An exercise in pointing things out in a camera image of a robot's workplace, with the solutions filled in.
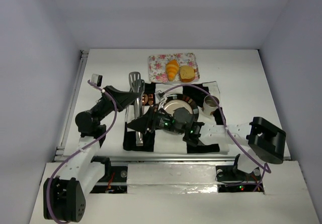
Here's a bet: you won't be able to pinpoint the silver metal tongs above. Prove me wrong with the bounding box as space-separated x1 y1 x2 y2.
128 70 146 146

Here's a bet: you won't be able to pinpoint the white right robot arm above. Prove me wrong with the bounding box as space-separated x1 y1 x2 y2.
127 107 286 173

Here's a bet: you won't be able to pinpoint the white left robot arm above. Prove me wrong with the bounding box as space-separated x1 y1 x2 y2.
43 86 139 223

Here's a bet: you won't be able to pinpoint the brown bread slice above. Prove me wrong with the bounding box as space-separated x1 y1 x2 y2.
180 65 196 83

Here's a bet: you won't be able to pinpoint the black rimmed beige plate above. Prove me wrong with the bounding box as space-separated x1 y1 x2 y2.
161 94 200 134

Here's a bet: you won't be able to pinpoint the copper spoon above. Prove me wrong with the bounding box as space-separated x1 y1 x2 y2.
141 94 148 106

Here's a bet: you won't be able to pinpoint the copper fork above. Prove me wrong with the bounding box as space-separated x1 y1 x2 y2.
148 94 154 106

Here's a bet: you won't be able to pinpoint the floral rectangular tray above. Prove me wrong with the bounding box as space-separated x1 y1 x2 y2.
148 53 200 83

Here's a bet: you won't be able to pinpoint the black white checkered cloth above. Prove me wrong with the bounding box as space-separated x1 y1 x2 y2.
122 81 231 155

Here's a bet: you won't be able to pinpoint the grey ceramic cup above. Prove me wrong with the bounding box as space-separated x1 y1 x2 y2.
202 96 220 116

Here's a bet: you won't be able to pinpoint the orange croissant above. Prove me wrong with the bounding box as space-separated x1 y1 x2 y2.
166 59 180 82

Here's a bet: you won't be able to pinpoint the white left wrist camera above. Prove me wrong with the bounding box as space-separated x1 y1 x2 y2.
90 73 103 87

